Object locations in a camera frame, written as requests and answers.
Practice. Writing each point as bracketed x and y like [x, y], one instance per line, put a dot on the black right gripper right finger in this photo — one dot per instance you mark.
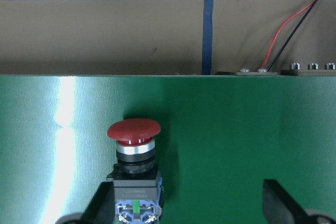
[279, 206]

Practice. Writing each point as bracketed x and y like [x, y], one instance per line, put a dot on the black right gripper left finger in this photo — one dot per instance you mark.
[101, 208]

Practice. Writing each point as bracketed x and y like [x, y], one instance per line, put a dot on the red mushroom push button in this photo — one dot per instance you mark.
[138, 190]

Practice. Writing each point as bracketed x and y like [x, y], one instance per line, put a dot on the green conveyor belt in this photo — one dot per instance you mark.
[220, 138]

